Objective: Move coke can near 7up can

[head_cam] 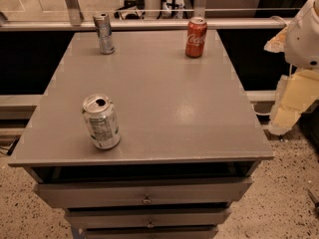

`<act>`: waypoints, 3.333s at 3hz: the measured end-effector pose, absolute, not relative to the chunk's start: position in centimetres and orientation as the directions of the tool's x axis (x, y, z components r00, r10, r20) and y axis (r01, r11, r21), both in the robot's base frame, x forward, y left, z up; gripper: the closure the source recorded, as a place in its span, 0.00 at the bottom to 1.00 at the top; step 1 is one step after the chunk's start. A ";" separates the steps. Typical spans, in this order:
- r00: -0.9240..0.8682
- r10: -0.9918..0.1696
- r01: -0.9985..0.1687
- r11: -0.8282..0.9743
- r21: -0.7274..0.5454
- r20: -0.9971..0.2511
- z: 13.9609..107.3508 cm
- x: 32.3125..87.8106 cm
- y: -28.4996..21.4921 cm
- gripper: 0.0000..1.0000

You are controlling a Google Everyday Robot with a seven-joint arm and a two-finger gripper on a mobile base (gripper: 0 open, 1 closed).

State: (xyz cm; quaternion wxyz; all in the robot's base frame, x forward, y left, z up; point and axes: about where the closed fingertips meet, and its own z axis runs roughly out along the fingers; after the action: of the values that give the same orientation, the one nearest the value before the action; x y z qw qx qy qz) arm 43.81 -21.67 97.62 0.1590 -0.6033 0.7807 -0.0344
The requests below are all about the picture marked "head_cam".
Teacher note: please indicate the black office chair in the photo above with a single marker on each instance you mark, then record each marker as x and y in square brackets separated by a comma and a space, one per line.
[129, 2]

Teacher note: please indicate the red coke can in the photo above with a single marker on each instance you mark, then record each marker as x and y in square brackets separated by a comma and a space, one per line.
[196, 33]

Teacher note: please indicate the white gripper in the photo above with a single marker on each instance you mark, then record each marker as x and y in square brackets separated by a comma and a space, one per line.
[303, 39]

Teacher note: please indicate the middle grey drawer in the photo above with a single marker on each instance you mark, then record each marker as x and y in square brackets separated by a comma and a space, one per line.
[148, 218]

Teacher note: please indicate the silver 7up can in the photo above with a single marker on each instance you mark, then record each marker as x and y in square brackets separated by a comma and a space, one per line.
[100, 116]

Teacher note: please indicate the tall silver energy drink can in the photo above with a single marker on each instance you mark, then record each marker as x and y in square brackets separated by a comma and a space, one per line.
[104, 32]

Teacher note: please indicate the metal railing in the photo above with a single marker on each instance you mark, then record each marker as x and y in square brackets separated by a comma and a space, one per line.
[77, 15]

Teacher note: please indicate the top grey drawer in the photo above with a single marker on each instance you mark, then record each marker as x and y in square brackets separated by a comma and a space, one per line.
[141, 193]

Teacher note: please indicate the bottom grey drawer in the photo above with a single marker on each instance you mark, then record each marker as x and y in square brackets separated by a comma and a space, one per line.
[187, 233]

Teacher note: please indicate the grey drawer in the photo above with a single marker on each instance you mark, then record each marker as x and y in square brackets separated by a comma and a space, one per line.
[141, 193]
[187, 233]
[148, 218]

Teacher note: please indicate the grey drawer cabinet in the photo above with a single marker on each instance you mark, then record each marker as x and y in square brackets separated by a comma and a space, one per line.
[179, 118]

